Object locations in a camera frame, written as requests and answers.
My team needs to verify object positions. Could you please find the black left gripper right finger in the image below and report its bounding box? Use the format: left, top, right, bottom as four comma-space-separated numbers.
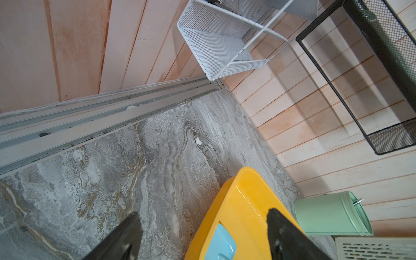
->
266, 208, 330, 260

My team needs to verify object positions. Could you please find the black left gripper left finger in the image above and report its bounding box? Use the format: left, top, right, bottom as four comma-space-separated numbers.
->
83, 212, 143, 260

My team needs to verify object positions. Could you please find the yellow plastic storage tray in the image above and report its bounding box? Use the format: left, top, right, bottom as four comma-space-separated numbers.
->
185, 167, 300, 260

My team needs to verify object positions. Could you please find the green cylindrical pen cup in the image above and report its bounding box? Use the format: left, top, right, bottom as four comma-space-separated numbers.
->
294, 191, 374, 236

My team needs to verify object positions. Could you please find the white file organizer rack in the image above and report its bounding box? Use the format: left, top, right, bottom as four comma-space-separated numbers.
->
335, 237, 416, 260

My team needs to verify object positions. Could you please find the blue toy shovel teal handle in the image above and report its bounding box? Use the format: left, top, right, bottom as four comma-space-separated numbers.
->
205, 223, 237, 260

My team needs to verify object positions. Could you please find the aluminium frame rail left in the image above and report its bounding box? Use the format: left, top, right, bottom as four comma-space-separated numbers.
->
1, 76, 219, 175

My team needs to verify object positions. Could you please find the black wire mesh basket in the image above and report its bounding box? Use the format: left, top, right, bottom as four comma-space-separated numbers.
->
295, 1, 416, 156

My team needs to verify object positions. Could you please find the white wire mesh shelf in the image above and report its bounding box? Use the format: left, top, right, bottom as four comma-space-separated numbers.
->
177, 1, 319, 81

